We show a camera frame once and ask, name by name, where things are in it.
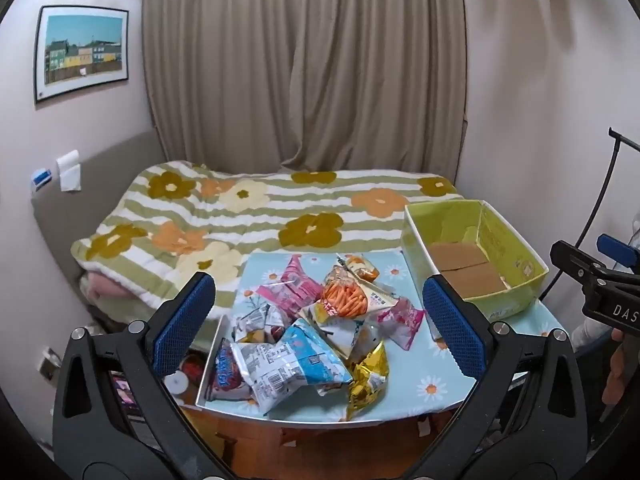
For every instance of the clear packet of orange sticks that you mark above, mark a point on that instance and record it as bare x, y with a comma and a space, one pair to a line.
345, 297

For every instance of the red blue snack packet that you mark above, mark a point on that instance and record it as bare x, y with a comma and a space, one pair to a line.
225, 375

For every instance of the blue white wall item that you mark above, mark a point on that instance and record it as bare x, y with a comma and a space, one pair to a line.
41, 179

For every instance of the gold foil snack packet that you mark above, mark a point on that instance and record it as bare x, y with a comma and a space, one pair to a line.
367, 380

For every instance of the person's right hand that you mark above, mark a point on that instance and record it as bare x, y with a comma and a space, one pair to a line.
615, 375

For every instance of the white paper on wall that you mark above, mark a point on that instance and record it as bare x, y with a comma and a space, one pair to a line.
69, 170

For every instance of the green cardboard box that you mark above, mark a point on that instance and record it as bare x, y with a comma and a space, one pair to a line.
500, 240

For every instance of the beige curtain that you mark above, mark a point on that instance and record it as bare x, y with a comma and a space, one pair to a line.
300, 60

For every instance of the pink bedding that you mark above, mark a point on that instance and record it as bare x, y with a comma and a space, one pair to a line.
105, 287

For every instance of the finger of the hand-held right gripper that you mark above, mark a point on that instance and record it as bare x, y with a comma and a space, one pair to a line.
570, 257
613, 246

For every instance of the white round disc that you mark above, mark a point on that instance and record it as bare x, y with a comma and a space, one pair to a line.
177, 384

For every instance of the small orange white snack packet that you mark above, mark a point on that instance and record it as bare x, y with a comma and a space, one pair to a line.
362, 267

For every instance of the wall outlet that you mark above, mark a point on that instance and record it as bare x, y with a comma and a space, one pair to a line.
50, 364

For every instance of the silver brown snack packet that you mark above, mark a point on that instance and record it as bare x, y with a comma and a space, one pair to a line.
252, 322

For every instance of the daisy print table cover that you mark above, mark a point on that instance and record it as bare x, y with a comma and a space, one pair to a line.
415, 375

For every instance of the grey padded headboard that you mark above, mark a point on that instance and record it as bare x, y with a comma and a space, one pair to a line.
100, 185

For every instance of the framed picture of houses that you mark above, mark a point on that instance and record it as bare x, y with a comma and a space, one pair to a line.
82, 50

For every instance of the red round object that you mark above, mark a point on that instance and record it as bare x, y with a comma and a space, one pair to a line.
194, 367

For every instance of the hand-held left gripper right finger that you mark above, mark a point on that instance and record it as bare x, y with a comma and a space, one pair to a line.
455, 332

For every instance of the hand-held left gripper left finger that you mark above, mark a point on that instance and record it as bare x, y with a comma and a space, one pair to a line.
184, 322

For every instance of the blue white snack packet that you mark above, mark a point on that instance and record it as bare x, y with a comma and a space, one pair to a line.
285, 365

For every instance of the floral striped blanket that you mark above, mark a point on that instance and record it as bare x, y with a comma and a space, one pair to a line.
250, 220

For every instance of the pink white strawberry snack packet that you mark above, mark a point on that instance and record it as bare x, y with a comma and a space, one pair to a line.
402, 321

